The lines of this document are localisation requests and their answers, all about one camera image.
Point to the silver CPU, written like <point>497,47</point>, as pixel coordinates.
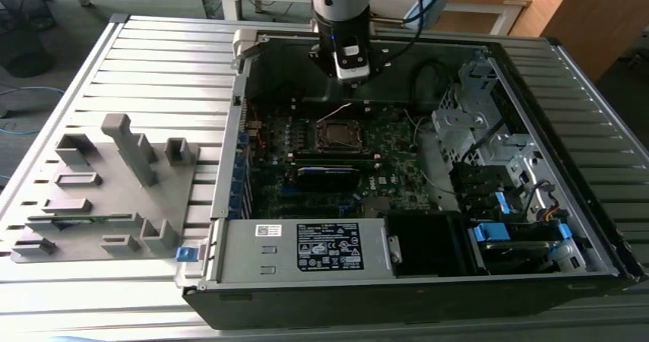
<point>337,133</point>

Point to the CPU socket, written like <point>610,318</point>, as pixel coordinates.
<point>318,149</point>

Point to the silver metal drive cage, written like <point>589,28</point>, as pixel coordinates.
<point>452,129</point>

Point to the green RAM stick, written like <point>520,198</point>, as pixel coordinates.
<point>334,156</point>
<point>71,223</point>

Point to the green motherboard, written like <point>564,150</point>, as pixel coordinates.
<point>401,167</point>

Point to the graphics card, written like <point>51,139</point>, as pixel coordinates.
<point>327,180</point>

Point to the silver chipset heat sink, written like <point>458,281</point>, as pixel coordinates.
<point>375,205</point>

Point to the wooden cabinet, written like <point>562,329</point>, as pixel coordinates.
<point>593,15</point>

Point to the blue plastic clip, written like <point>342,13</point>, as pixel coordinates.
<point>502,202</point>

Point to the hard disk in blue carrier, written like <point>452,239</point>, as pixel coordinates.
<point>489,232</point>

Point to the grey power supply unit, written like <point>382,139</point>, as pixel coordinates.
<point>243,258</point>

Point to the black waste bin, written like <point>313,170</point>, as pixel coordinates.
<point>28,59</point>

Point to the grey parts rack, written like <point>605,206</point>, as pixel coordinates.
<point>116,205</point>

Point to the blue case latch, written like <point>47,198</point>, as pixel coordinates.
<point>184,254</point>

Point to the black PC case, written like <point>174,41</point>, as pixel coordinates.
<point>355,308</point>

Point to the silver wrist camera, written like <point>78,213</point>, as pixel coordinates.
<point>353,62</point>

